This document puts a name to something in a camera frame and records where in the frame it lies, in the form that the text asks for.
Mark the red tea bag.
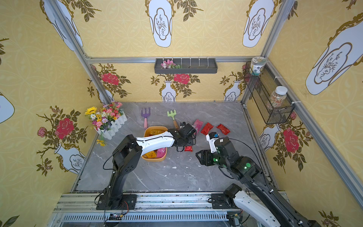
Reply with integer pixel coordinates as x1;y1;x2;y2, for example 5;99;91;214
217;124;230;135
201;123;214;135
184;146;193;152

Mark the long pink tea bag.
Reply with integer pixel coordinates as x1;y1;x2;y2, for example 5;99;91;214
192;119;203;133

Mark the yellow tea bag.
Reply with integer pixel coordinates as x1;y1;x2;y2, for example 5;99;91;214
143;151;157;159
149;129;165;136

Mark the red tea bag top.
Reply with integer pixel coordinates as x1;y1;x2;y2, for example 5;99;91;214
217;124;230;135

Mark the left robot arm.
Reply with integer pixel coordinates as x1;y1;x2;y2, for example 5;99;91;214
95;124;196;211

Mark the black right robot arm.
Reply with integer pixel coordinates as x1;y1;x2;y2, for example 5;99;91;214
196;132;320;227

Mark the pink tea bag with barcode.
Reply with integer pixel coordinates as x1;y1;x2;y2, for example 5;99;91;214
157;148;167;159

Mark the yellow plastic storage box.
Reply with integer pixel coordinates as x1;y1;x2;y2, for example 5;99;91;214
142;126;167;162

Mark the flower box white fence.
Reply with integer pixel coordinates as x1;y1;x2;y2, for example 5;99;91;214
85;102;127;147

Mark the green toy rake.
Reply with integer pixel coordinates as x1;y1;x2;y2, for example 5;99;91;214
167;110;180;130

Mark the purple toy rake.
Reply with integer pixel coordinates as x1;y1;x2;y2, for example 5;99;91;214
141;107;151;129

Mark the clear jar white lid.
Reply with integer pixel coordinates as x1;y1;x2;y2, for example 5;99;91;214
268;86;288;110

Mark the jar with patterned label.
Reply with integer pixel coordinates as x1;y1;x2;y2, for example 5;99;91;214
250;56;267;76

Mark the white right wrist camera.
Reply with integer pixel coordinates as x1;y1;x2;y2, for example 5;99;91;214
206;132;219;153

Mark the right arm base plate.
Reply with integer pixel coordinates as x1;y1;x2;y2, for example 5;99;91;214
208;194;236;210

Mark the grey wall shelf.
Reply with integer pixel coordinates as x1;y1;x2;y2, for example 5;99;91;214
154;57;218;74

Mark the black wire basket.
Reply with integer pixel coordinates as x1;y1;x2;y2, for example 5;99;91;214
241;62;295;124

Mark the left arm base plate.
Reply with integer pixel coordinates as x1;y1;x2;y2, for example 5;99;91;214
96;194;137;211

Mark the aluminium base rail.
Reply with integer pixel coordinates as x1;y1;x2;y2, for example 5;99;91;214
46;191;300;227

